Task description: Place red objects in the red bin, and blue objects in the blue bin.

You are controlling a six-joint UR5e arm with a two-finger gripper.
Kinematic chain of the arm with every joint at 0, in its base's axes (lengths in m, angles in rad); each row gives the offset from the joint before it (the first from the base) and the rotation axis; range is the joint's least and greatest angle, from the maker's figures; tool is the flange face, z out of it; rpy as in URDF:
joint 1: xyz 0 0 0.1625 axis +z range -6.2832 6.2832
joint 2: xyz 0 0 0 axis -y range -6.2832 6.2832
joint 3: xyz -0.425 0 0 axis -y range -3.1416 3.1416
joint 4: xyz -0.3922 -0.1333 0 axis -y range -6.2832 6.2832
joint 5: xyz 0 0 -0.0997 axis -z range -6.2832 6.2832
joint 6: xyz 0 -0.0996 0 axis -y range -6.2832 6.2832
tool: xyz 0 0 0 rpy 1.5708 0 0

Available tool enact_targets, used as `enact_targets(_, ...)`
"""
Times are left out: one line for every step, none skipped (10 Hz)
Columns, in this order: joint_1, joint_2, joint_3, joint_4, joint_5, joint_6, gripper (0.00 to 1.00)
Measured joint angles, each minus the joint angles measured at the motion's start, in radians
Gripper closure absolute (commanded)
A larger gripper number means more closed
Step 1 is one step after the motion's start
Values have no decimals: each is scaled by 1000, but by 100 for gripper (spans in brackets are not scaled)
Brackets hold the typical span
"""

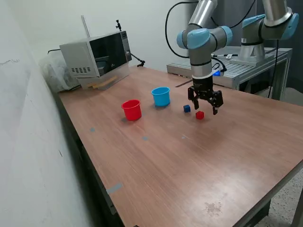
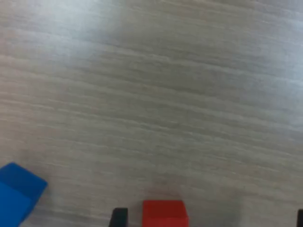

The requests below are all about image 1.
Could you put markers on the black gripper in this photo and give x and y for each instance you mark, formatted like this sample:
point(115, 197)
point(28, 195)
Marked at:
point(202, 86)

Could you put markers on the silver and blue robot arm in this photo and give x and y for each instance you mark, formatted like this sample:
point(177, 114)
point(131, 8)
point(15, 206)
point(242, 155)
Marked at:
point(198, 52)

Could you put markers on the aluminium robot base table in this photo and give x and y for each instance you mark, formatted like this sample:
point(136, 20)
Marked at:
point(248, 71)

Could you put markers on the red cube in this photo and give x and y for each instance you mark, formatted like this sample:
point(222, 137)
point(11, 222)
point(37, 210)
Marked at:
point(199, 115)

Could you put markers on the blue cube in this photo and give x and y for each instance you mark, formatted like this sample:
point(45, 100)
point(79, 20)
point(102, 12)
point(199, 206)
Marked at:
point(187, 108)

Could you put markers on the blue plastic cup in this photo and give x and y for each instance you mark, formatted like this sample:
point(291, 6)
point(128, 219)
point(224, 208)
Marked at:
point(161, 99)

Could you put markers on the red plastic cup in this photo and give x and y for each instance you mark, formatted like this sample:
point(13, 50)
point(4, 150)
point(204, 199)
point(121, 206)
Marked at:
point(131, 112)

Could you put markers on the small grey-blue sticker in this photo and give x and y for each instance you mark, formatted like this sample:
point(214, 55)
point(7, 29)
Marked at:
point(92, 130)

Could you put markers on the grey tape strip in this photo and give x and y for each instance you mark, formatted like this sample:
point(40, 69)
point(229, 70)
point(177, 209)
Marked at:
point(114, 188)

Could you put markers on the silver microwave oven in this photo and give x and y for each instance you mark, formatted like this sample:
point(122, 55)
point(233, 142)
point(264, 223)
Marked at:
point(80, 56)

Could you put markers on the white thin rod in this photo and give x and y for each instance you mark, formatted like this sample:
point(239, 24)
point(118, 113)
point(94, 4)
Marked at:
point(85, 26)

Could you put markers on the crumpled clear plastic bag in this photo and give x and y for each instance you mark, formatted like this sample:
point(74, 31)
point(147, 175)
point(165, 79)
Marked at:
point(54, 73)

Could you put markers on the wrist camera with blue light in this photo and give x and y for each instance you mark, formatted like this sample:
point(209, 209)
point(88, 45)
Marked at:
point(217, 72)

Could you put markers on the small black camera mount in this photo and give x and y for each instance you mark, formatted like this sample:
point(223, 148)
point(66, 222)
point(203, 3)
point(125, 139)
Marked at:
point(118, 24)

